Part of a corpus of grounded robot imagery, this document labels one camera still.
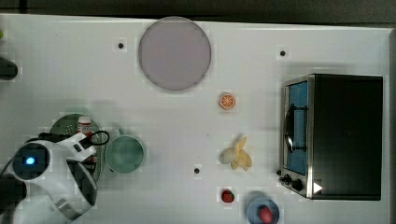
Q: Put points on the red ketchup bottle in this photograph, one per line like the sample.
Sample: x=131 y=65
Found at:
x=84 y=132

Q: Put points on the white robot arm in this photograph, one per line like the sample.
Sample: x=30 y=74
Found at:
x=59 y=189

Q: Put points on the orange slice toy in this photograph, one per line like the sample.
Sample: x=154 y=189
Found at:
x=227 y=101

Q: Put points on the peeled banana toy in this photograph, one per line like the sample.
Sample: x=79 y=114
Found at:
x=236 y=156

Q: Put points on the grey round plate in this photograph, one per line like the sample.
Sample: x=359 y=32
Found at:
x=174 y=53

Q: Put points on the red strawberry toy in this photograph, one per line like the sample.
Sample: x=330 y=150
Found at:
x=227 y=196

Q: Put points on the blue bowl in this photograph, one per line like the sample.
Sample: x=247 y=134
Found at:
x=258 y=202

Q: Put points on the red fruit toy in bowl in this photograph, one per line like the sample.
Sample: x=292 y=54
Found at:
x=265 y=215

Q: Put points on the black toaster oven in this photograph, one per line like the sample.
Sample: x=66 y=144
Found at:
x=332 y=137

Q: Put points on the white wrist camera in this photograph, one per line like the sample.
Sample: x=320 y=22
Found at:
x=78 y=147

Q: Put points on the black cylinder post far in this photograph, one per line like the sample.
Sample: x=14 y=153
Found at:
x=8 y=69

